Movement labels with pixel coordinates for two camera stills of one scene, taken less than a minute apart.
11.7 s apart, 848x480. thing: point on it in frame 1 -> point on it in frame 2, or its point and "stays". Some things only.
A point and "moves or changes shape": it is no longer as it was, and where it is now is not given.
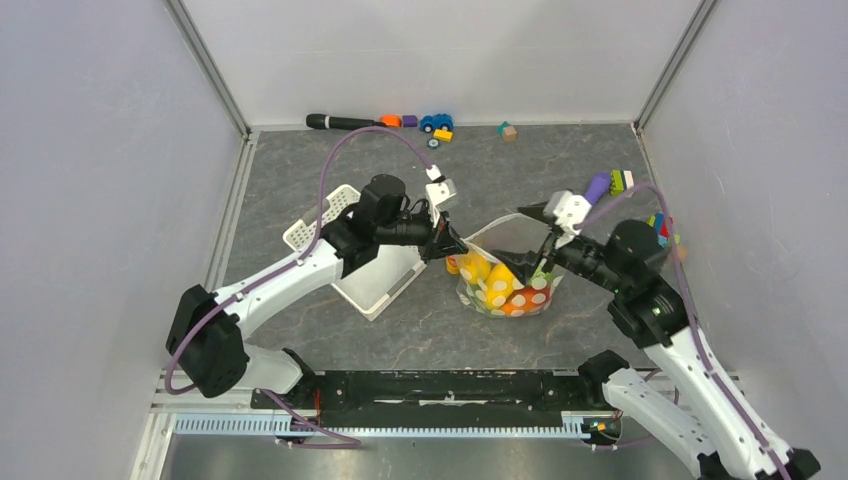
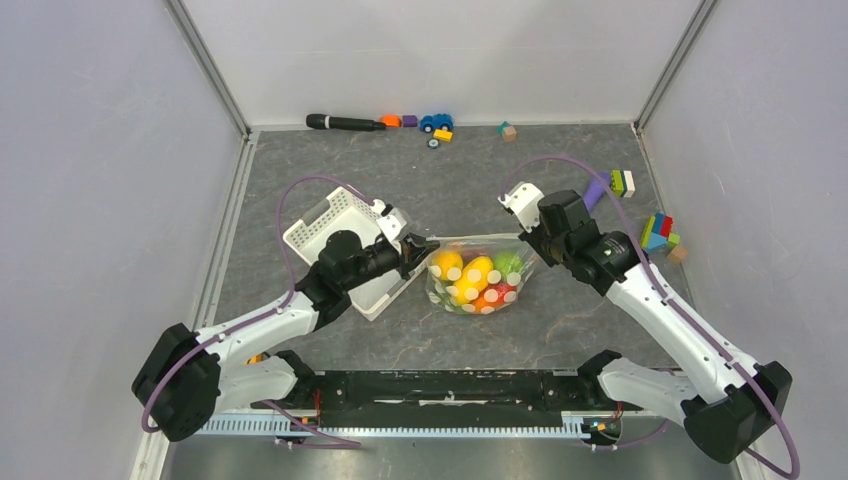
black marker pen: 321,121 stays
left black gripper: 444,241 -> 413,250
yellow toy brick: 443,135 stays
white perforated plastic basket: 372,287 stays
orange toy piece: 391,120 stays
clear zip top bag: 491,286 moves or changes shape
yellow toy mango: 499,284 -> 474,278
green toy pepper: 538,273 moves or changes shape
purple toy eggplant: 597,187 stays
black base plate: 438,398 stays
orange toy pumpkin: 526,300 -> 482,305
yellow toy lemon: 475,267 -> 450,264
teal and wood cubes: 507,131 stays
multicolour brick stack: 658,222 stays
